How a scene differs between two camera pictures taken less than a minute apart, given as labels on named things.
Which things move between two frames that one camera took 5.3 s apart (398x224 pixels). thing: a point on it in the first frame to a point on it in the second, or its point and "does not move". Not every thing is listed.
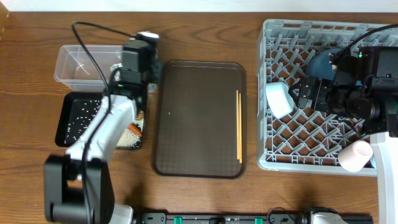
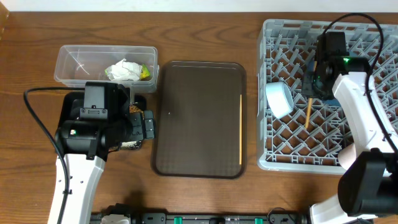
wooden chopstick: x=240 y=127 does not move
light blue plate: x=279 y=98 does not move
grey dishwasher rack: x=308 y=140 does not move
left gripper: x=157 y=67 to x=140 y=130
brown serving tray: x=194 y=130 does not move
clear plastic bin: x=75 y=68 does not move
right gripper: x=321 y=87 to x=306 y=89
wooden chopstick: x=237 y=125 to x=310 y=102
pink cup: x=355 y=155 does not move
